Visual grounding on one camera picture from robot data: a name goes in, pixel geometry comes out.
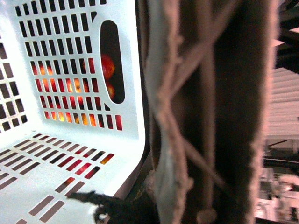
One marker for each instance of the light blue plastic basket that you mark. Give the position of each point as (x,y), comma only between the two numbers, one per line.
(59,130)

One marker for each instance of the grey basket handle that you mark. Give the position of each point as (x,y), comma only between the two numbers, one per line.
(207,70)

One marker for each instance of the red peach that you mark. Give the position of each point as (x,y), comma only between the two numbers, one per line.
(108,66)
(111,90)

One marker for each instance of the red peach upper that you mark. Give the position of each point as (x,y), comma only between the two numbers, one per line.
(108,66)

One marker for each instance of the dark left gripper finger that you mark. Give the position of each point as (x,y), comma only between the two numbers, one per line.
(137,211)

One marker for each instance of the red peach lower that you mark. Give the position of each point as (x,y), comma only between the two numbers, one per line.
(111,90)

